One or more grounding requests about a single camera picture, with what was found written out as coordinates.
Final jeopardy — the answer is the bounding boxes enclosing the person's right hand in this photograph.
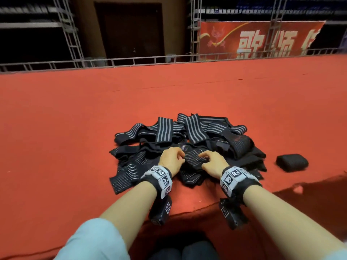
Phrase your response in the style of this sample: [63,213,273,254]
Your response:
[198,150,231,180]

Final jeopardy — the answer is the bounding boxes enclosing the person's left hand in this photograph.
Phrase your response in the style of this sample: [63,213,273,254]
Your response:
[157,146,187,177]

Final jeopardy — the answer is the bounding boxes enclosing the pile of black straps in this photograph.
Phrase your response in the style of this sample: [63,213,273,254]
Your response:
[108,112,267,195]

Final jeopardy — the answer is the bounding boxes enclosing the black striped strap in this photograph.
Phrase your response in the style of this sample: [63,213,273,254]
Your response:
[275,153,310,173]

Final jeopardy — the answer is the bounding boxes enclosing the person's left forearm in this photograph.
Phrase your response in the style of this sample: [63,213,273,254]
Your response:
[99,181,158,251]

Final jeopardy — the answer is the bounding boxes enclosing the person's right forearm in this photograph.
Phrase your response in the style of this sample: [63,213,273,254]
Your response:
[242,184,347,260]

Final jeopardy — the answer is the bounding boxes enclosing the black wristband with marker tags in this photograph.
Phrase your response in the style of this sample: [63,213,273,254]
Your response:
[137,165,174,201]
[219,165,263,206]

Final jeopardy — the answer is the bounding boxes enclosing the black trousers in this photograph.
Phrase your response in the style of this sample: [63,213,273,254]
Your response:
[149,238,220,260]

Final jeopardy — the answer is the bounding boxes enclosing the metal railing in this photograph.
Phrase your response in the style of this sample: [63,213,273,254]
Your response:
[0,47,347,74]

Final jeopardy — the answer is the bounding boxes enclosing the light blue sleeve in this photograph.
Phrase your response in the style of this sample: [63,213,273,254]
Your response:
[53,217,131,260]
[324,246,347,260]

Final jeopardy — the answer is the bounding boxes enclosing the red banner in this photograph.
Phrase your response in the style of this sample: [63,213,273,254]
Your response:
[198,20,327,62]

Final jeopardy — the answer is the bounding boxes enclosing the metal truss column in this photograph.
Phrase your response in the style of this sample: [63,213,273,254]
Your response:
[51,0,86,65]
[268,0,288,56]
[189,0,202,62]

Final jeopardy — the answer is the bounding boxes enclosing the dark brown door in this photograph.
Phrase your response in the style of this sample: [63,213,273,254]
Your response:
[95,1,165,60]

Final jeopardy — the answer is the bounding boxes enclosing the tiered bleacher seats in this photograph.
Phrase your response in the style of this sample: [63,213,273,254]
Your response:
[201,0,347,22]
[0,3,71,30]

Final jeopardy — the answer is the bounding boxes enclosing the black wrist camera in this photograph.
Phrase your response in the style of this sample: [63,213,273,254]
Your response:
[219,198,250,231]
[149,195,173,226]

